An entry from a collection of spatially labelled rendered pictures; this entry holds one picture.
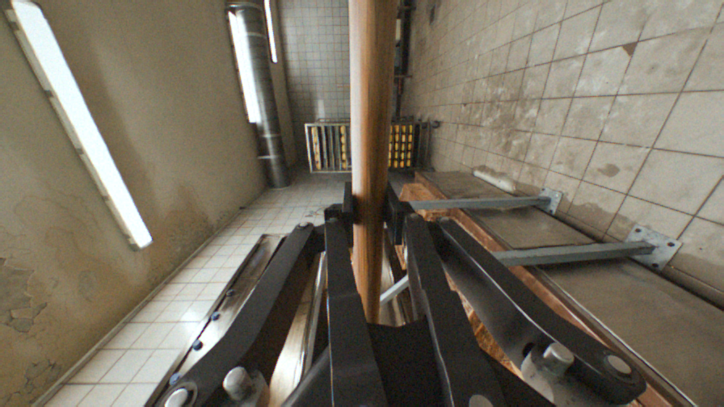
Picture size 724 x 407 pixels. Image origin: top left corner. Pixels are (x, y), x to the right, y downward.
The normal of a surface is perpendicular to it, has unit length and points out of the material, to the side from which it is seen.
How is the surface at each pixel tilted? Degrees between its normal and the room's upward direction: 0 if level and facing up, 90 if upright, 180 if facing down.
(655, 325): 90
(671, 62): 0
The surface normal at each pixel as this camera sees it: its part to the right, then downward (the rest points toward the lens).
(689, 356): -0.01, -0.91
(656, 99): -1.00, 0.04
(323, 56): 0.06, 0.42
